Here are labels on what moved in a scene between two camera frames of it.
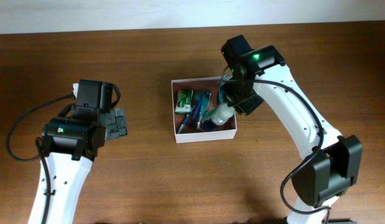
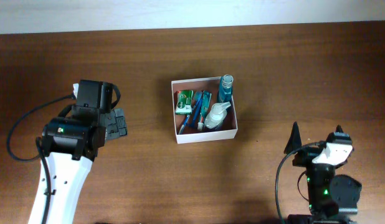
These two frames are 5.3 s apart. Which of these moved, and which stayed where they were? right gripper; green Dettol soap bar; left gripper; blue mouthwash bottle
Moved: right gripper
Stayed: green Dettol soap bar; left gripper; blue mouthwash bottle
